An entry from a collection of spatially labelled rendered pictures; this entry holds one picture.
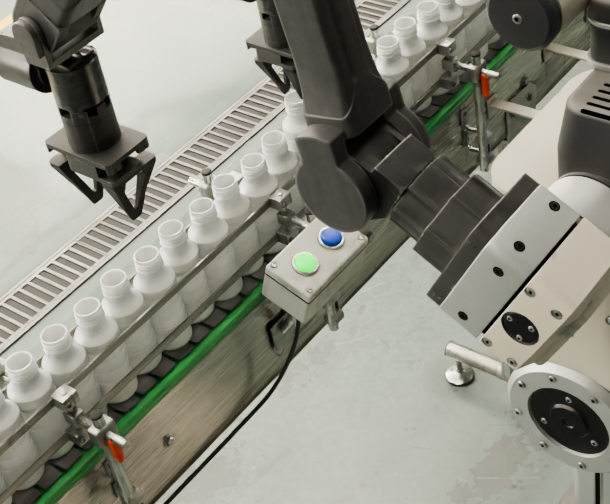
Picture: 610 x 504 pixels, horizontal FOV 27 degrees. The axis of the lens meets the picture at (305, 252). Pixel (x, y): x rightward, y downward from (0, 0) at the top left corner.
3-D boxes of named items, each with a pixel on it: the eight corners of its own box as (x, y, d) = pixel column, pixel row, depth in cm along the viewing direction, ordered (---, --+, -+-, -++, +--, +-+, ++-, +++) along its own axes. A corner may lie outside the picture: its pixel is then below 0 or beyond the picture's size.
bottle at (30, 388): (79, 425, 173) (44, 341, 162) (74, 459, 168) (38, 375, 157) (37, 430, 173) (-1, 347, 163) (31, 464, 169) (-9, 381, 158)
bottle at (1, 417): (-1, 467, 169) (-42, 384, 159) (42, 451, 170) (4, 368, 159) (5, 499, 165) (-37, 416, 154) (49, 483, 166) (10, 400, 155)
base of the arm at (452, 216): (543, 179, 104) (489, 250, 114) (468, 118, 105) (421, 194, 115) (487, 242, 99) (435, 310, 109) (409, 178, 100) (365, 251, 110)
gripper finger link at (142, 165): (130, 240, 138) (109, 173, 132) (86, 221, 142) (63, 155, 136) (171, 205, 142) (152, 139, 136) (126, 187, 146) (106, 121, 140)
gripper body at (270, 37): (273, 30, 187) (264, -14, 183) (327, 44, 182) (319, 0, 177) (245, 52, 184) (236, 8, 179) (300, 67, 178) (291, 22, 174)
